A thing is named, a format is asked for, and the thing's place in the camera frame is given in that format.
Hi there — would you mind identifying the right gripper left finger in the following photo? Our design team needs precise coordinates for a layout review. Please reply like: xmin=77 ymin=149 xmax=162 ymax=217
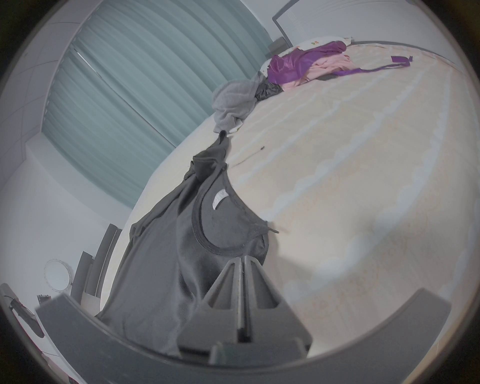
xmin=177 ymin=256 xmax=244 ymax=355

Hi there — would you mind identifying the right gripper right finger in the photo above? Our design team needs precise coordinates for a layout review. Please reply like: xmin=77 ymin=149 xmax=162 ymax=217
xmin=244 ymin=256 xmax=314 ymax=355

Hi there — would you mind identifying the black T-shirt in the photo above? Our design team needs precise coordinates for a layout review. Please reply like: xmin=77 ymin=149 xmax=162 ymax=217
xmin=95 ymin=130 xmax=280 ymax=357

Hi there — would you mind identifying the black chest of drawers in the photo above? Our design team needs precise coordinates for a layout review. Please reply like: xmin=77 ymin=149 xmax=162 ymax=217
xmin=69 ymin=223 xmax=122 ymax=304

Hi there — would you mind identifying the bed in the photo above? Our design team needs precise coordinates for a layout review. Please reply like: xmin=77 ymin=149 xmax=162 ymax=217
xmin=80 ymin=0 xmax=480 ymax=359

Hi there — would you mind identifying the grey knit garment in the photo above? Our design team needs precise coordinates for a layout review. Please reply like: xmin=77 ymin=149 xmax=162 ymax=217
xmin=211 ymin=71 xmax=268 ymax=134

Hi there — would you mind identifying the black satin garment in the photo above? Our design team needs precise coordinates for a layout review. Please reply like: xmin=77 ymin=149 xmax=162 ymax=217
xmin=254 ymin=80 xmax=283 ymax=101

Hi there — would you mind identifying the purple satin garment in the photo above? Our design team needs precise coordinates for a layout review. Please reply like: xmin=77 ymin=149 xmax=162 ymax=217
xmin=267 ymin=40 xmax=413 ymax=85

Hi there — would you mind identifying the blue-green curtain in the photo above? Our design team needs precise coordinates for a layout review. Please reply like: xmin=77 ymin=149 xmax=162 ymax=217
xmin=40 ymin=0 xmax=280 ymax=210

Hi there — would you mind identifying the pink garment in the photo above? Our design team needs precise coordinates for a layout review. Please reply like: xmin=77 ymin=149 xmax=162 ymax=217
xmin=281 ymin=52 xmax=362 ymax=91

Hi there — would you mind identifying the white printed pillow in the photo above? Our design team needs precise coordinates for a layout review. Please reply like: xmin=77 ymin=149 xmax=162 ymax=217
xmin=260 ymin=36 xmax=354 ymax=76

